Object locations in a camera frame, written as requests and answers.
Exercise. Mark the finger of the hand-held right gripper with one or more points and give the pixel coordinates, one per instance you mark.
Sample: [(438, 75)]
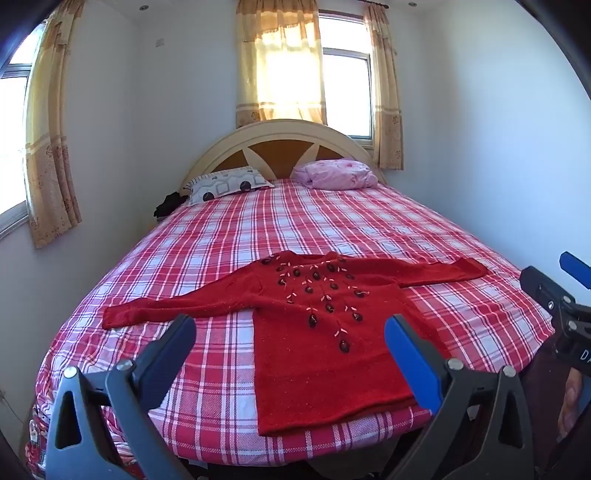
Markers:
[(575, 270), (545, 288)]

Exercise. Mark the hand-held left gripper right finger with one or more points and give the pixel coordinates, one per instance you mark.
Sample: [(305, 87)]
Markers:
[(411, 364)]

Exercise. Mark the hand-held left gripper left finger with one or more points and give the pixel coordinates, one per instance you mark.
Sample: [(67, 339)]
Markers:
[(173, 350)]

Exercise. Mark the red knitted sweater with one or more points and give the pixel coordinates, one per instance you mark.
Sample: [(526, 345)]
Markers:
[(314, 369)]

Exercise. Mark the person's right hand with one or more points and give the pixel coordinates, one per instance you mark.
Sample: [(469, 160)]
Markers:
[(572, 406)]

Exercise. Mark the person's dark clothing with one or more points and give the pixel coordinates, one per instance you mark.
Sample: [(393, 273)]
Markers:
[(542, 415)]

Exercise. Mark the dark cloth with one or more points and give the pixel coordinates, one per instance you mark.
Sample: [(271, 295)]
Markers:
[(168, 205)]

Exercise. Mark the red plaid bed sheet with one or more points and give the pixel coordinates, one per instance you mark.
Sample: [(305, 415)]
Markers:
[(369, 221)]

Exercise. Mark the grey patterned pillow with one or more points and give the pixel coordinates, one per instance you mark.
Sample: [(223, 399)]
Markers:
[(226, 184)]

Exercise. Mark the pink floral pillow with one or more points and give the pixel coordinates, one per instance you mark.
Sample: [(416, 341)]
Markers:
[(332, 174)]

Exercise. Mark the cream wooden headboard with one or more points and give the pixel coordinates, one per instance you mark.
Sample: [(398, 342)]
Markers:
[(277, 154)]

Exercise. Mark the beige floral curtain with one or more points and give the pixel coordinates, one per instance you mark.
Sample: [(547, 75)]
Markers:
[(385, 92), (46, 161), (277, 69)]

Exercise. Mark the side window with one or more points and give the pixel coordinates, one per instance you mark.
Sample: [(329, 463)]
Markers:
[(9, 138)]

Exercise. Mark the window behind headboard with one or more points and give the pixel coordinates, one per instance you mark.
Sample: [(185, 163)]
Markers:
[(346, 92)]

